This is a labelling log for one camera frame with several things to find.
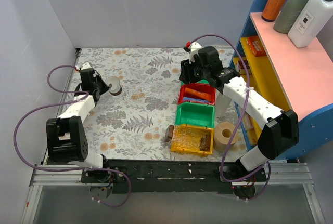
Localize clear glass cup brown band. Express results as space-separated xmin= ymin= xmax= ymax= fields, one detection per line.
xmin=105 ymin=76 xmax=122 ymax=96

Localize clear glass tray brown handles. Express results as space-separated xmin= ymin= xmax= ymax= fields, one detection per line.
xmin=163 ymin=125 xmax=213 ymax=153

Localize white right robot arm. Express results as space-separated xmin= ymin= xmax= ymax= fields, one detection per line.
xmin=180 ymin=42 xmax=299 ymax=181

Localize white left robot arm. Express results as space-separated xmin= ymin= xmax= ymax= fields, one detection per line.
xmin=46 ymin=62 xmax=111 ymax=182

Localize orange toothpaste tube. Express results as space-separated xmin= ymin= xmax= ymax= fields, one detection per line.
xmin=184 ymin=88 xmax=211 ymax=101

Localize blue toothpaste tube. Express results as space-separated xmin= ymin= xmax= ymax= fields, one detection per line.
xmin=183 ymin=97 xmax=210 ymax=104

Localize red plastic bin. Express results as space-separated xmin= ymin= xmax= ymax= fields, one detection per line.
xmin=178 ymin=83 xmax=216 ymax=106

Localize red white small box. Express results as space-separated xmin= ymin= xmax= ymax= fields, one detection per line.
xmin=235 ymin=60 xmax=252 ymax=75

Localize clear plastic cup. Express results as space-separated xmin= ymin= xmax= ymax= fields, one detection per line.
xmin=215 ymin=92 xmax=232 ymax=117

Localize green plastic bin near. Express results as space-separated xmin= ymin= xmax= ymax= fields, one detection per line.
xmin=175 ymin=102 xmax=215 ymax=128

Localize orange soap box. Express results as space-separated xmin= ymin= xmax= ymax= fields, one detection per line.
xmin=246 ymin=36 xmax=266 ymax=57

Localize toilet paper roll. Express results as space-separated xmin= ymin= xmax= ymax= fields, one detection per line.
xmin=213 ymin=122 xmax=235 ymax=153

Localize yellow plastic bin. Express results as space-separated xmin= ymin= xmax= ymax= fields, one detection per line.
xmin=170 ymin=124 xmax=215 ymax=159

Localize blue shelf unit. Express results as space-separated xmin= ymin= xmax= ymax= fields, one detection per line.
xmin=236 ymin=0 xmax=332 ymax=160

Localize grey pump bottle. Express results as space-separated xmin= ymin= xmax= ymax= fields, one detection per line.
xmin=273 ymin=0 xmax=309 ymax=34

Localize white square bottle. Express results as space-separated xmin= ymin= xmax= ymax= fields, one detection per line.
xmin=288 ymin=0 xmax=332 ymax=48

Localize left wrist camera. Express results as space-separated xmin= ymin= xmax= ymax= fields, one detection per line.
xmin=74 ymin=62 xmax=93 ymax=72

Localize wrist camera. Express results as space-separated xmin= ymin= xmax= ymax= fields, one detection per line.
xmin=74 ymin=62 xmax=93 ymax=72
xmin=185 ymin=42 xmax=202 ymax=63

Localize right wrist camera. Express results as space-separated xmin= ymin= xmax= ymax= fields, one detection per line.
xmin=185 ymin=42 xmax=202 ymax=63

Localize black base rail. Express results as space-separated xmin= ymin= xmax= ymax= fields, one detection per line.
xmin=80 ymin=157 xmax=267 ymax=196

